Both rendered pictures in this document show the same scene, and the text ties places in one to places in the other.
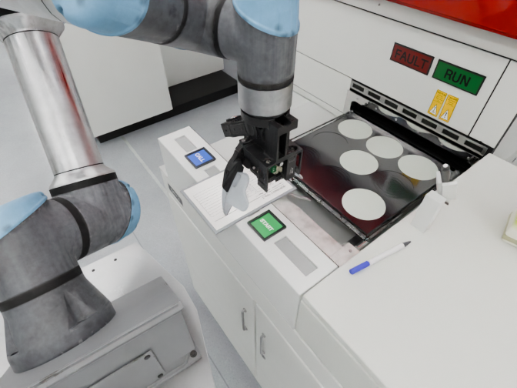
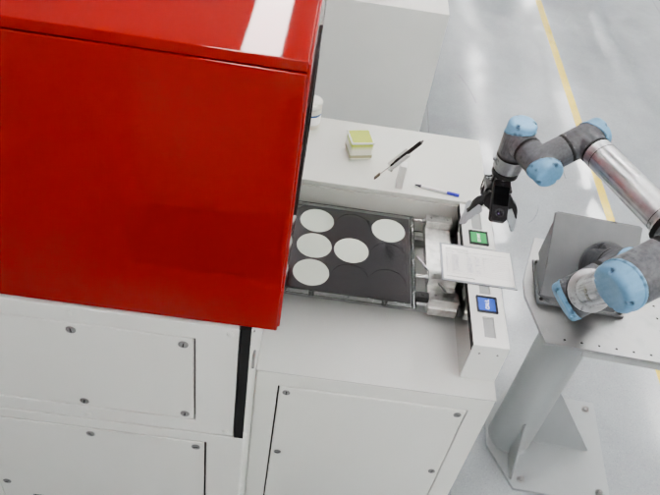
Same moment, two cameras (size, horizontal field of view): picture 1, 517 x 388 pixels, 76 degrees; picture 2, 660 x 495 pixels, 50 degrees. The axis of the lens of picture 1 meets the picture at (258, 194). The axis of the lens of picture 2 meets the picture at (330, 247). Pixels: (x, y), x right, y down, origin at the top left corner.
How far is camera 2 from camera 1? 2.19 m
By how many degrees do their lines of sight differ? 85
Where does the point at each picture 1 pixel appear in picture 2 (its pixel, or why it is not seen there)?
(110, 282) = (572, 327)
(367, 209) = (390, 227)
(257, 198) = (470, 252)
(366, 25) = not seen: hidden behind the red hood
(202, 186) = (500, 282)
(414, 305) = (444, 174)
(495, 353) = (433, 151)
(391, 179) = (348, 227)
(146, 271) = (545, 318)
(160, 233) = not seen: outside the picture
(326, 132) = (339, 286)
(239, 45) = not seen: hidden behind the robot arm
